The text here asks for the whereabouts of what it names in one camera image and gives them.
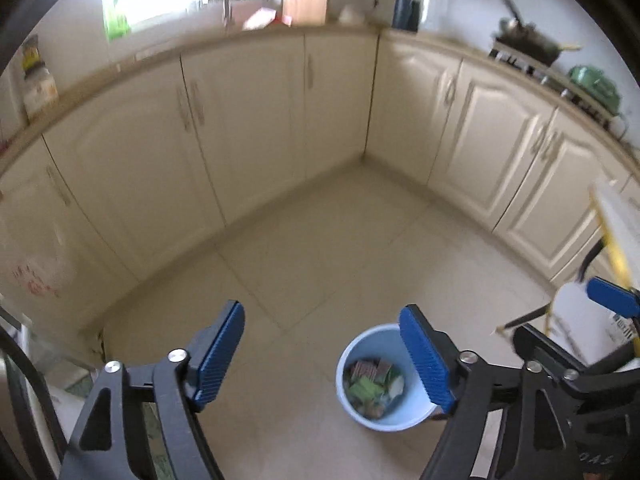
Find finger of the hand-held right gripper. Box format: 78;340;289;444
586;276;640;317
514;324;640;397

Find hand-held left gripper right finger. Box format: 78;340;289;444
398;304;581;480

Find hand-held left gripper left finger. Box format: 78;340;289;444
60;300;246;480

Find white packet with barcode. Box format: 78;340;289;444
547;282;640;367

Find light blue bucket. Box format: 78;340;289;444
336;324;441;432

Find pile of discarded wrappers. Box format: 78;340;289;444
345;357;406;418

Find white plastic bag red print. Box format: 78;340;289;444
0;252;77;313

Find green electric cooker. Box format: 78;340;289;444
569;64;624;111

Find black gas stove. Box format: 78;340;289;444
489;42;621;129

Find cream kitchen cabinets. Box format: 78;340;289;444
0;25;640;341

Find dark wok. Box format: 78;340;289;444
492;0;584;67

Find black cylindrical container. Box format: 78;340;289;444
392;0;421;32

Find green plant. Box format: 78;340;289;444
102;0;132;41

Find yellow labelled jar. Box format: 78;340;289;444
21;35;46;75

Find black cable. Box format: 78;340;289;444
0;330;66;480

